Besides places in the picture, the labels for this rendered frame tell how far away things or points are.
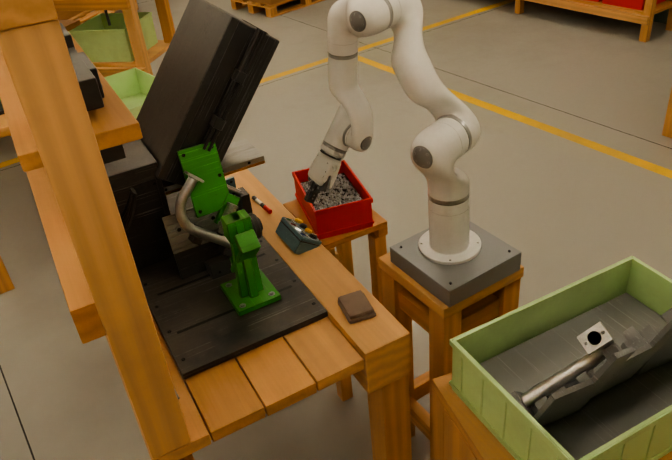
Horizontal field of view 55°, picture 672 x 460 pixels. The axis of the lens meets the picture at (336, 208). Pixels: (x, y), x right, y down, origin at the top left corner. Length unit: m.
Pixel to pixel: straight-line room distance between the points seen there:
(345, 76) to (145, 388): 1.03
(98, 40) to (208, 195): 2.88
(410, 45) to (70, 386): 2.18
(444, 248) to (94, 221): 1.09
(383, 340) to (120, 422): 1.52
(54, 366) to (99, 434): 0.53
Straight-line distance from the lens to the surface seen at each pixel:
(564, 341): 1.82
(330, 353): 1.72
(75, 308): 1.41
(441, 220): 1.88
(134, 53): 4.59
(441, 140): 1.72
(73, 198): 1.17
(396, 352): 1.74
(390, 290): 2.10
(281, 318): 1.81
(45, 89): 1.10
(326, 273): 1.94
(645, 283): 1.96
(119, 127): 1.46
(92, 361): 3.26
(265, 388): 1.66
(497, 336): 1.72
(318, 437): 2.67
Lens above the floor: 2.09
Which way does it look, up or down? 32 degrees down
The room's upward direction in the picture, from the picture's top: 6 degrees counter-clockwise
